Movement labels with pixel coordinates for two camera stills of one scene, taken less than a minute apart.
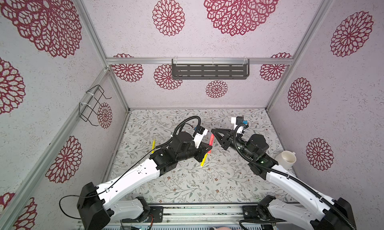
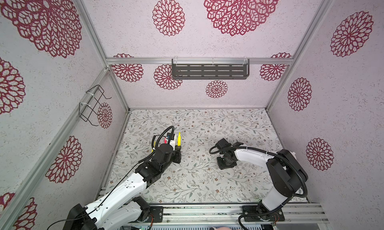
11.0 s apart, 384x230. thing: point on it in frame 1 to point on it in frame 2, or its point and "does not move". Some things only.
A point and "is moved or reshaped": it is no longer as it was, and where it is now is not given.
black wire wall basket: (86, 108) does not move
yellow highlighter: (204, 160) is moved or reshaped
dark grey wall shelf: (207, 69) does not move
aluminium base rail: (201, 214) does not move
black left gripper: (200, 151) to (177, 159)
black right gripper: (224, 142) to (221, 166)
